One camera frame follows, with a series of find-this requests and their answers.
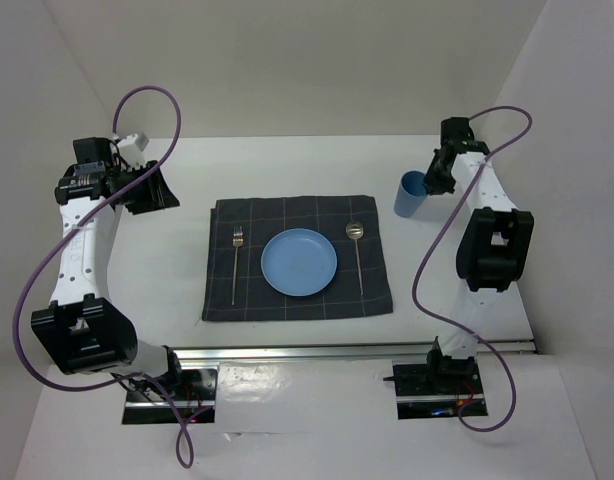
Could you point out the aluminium front rail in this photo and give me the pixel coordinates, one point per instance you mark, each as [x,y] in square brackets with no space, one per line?
[307,352]

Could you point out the blue plastic plate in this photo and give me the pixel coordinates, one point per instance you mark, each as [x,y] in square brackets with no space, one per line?
[299,262]

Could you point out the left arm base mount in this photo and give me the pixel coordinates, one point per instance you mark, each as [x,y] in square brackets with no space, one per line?
[194,398]

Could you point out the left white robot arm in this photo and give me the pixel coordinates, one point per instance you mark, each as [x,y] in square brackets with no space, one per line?
[80,329]

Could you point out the silver fork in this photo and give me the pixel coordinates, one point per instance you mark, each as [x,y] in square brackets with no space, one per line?
[237,243]

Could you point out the blue plastic cup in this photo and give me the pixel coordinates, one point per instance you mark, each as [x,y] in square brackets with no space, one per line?
[411,193]

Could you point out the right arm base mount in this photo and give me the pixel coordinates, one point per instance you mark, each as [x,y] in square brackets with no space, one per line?
[423,394]

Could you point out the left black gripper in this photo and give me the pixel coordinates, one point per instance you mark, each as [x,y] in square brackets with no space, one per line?
[158,195]

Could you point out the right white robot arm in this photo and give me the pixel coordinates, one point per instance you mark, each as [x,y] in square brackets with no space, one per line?
[492,252]

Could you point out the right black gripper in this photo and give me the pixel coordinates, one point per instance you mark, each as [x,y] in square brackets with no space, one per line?
[434,185]

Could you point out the dark grey checked cloth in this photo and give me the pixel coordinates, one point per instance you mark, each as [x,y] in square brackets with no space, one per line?
[262,219]

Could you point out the silver spoon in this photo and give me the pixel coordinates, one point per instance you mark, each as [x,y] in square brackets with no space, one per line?
[355,232]

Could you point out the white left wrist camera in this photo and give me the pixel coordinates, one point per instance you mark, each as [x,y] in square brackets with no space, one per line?
[131,149]

